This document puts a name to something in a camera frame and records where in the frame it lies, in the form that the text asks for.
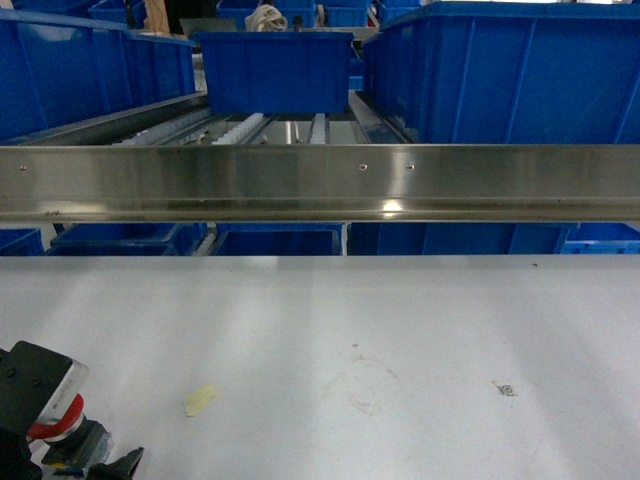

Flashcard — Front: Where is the large blue bin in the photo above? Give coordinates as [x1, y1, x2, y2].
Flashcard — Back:
[363, 2, 639, 144]
[1, 9, 195, 141]

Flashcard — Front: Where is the yellow tape scrap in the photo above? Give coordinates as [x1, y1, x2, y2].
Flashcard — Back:
[183, 384, 218, 418]

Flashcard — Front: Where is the large blue left bin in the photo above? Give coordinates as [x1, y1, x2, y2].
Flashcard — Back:
[1, 9, 195, 141]

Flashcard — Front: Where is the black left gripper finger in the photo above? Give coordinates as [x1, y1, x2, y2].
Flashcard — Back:
[89, 447, 145, 480]

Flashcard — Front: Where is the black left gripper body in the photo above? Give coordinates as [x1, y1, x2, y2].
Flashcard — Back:
[1, 340, 88, 479]

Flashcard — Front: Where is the beige cloth bundle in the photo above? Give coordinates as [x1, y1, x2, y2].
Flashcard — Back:
[245, 3, 288, 32]

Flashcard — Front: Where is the steel shelf front rail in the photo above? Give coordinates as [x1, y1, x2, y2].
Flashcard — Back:
[1, 144, 639, 222]

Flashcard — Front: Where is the small blue centre bin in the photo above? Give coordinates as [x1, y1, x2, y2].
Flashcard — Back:
[194, 31, 354, 114]

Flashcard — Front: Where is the small printed marker sticker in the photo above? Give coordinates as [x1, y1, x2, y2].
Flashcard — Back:
[492, 381, 518, 397]

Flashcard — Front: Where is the large blue right bin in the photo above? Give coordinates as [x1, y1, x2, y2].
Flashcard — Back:
[363, 2, 639, 144]

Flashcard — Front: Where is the red emergency stop button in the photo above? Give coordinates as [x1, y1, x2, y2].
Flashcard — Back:
[27, 394, 112, 476]

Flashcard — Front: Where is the white roller track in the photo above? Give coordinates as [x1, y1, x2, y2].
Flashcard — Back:
[307, 113, 328, 145]

